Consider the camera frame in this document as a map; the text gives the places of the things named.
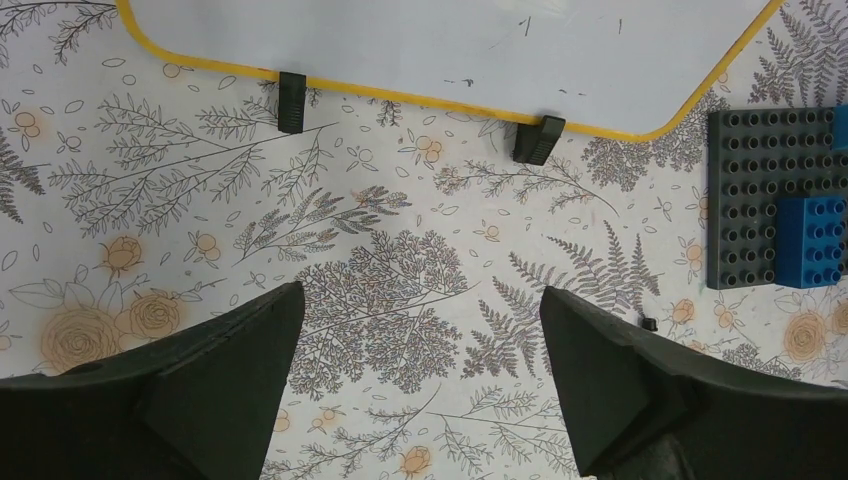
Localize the black marker cap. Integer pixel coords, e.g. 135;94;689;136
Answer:
640;317;658;332

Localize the light blue toy brick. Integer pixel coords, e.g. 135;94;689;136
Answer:
831;105;848;151

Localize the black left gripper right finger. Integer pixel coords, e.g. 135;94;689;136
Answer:
540;287;847;479

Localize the yellow framed whiteboard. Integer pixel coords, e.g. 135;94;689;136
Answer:
117;0;779;142

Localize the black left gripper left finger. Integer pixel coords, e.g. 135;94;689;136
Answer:
1;282;305;479

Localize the dark grey brick baseplate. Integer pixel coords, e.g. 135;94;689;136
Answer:
706;107;847;290

